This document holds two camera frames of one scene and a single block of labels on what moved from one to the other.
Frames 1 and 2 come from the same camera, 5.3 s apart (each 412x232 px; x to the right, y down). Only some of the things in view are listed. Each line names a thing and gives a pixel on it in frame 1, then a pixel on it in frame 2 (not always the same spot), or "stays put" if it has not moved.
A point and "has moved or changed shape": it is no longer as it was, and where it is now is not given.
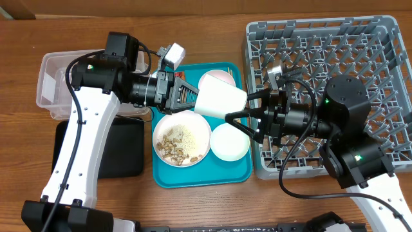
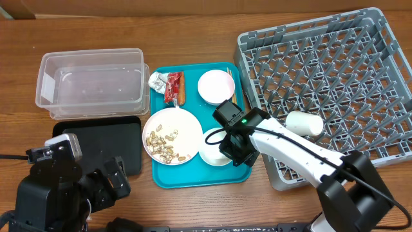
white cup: (216, 97) has moved or changed shape
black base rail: (292, 227) stays put
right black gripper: (271, 102) to (226, 149)
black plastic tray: (123, 154) stays put
